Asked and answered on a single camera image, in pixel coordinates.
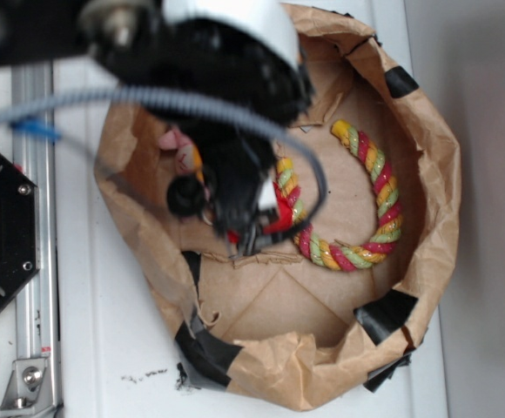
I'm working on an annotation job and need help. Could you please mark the aluminium extrusion rail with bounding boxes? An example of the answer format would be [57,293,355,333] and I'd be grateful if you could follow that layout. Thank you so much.
[10,60,62,418]

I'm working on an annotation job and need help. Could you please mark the multicolour twisted rope toy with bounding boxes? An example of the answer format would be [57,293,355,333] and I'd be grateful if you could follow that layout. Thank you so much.
[293,119,403,273]

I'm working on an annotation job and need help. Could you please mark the yellow rubber duck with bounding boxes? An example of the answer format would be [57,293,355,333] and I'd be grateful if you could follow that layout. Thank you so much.
[192,145,205,183]

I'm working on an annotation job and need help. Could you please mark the metal corner bracket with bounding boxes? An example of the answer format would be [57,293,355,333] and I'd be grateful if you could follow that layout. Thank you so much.
[0,357,53,417]

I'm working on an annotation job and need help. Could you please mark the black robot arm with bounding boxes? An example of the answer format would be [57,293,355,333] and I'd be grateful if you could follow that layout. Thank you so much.
[0,1,313,255]

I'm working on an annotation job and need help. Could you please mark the red crumpled paper ball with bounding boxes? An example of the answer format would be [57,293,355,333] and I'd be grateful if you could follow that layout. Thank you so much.
[218,179,293,253]

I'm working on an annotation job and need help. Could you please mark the white tray platform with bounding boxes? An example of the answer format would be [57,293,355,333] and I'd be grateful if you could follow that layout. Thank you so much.
[55,1,448,417]

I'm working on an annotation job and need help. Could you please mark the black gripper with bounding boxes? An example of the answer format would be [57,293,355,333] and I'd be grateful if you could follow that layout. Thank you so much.
[166,123,275,257]

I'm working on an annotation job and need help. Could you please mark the brown paper bag bin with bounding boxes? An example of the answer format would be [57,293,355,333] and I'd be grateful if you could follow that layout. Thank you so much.
[95,4,461,411]

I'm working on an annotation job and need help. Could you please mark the pink plush bunny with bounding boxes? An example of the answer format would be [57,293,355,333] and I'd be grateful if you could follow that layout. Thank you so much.
[158,127,211,199]

